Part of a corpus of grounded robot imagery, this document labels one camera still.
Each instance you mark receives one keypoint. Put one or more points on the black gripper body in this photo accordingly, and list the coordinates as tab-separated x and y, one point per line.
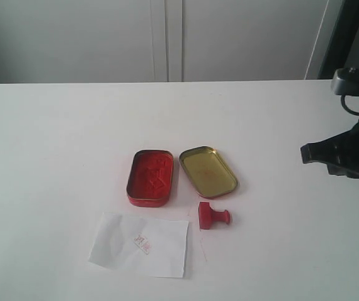
340	153

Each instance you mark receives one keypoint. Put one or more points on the red plastic stamp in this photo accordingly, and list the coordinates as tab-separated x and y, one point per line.
208	216

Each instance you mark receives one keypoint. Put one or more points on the red ink pad tin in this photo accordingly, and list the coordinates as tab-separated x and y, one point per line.
150	179

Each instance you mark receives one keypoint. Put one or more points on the gold tin lid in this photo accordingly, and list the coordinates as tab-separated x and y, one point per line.
208	172

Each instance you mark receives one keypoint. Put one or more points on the white paper sheet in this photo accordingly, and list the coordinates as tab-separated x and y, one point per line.
148	246

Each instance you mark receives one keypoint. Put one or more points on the white cabinet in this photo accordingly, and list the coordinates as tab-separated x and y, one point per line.
163	41

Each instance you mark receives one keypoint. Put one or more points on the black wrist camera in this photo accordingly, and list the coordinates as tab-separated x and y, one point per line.
346	82

